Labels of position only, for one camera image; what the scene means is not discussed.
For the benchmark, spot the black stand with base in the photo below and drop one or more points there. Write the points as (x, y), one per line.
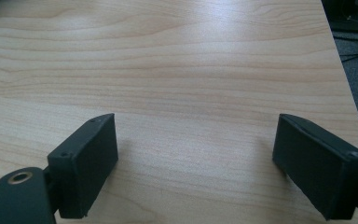
(345, 17)

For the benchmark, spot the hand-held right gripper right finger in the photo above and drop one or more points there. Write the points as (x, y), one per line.
(320, 169)

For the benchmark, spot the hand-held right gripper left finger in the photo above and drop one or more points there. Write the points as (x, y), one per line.
(85, 165)

